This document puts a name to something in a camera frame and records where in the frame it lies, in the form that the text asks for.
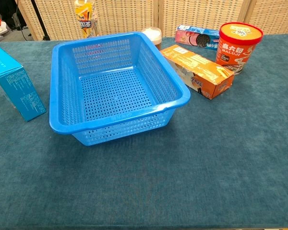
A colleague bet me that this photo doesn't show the orange cracker box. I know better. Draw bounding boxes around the orange cracker box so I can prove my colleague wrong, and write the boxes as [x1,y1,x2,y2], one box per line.
[160,44,235,100]

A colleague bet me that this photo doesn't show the red instant noodle cup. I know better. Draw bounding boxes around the red instant noodle cup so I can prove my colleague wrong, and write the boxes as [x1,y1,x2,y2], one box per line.
[215,22,264,77]

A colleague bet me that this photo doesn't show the light blue cardboard box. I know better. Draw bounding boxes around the light blue cardboard box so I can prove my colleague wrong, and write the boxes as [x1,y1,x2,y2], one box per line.
[0,44,48,122]

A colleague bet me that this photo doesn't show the blue cookie package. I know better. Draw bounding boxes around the blue cookie package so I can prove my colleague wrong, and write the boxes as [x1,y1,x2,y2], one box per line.
[174,24,222,51]

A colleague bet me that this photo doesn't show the blue perforated plastic basket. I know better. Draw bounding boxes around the blue perforated plastic basket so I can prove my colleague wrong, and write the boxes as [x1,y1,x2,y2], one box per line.
[49,31,192,147]

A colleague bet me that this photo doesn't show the teal table mat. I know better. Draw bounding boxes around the teal table mat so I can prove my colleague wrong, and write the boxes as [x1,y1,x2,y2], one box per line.
[0,33,288,230]

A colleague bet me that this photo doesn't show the glass jar white lid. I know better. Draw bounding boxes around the glass jar white lid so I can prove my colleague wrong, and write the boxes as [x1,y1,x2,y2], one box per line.
[141,27,163,51]

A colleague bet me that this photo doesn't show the wicker folding screen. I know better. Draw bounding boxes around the wicker folding screen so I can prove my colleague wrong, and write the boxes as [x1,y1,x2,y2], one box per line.
[14,0,288,41]

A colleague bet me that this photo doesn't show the iced tea bottle yellow cap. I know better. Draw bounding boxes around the iced tea bottle yellow cap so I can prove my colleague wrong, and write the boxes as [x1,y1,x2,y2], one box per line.
[74,0,99,39]

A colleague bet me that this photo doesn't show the black tripod stand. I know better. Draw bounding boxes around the black tripod stand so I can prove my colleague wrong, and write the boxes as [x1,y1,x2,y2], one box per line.
[30,0,51,41]

